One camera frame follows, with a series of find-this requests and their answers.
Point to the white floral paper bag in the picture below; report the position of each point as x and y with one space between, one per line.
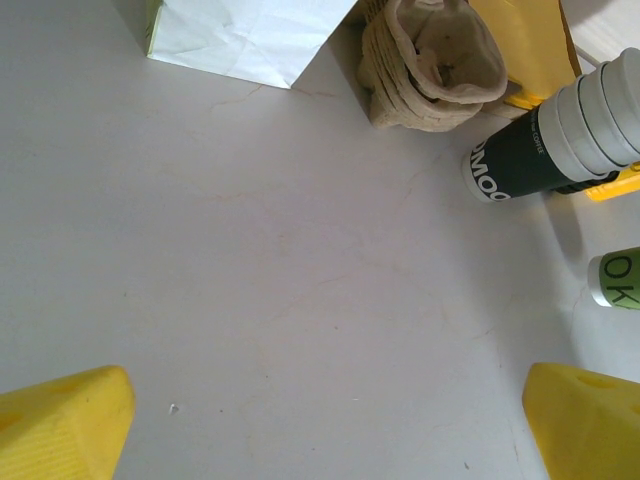
240 35

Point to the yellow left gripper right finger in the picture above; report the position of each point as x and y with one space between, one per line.
590 430

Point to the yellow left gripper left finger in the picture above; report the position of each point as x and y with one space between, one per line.
55 430

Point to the green paper coffee cup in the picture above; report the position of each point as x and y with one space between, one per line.
617 282

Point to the yellow napkin stack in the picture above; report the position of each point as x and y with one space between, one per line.
530 40

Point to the stacked paper coffee cups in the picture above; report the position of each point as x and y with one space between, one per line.
525 155

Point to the pulp cup carrier stack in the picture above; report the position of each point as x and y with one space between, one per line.
400 100

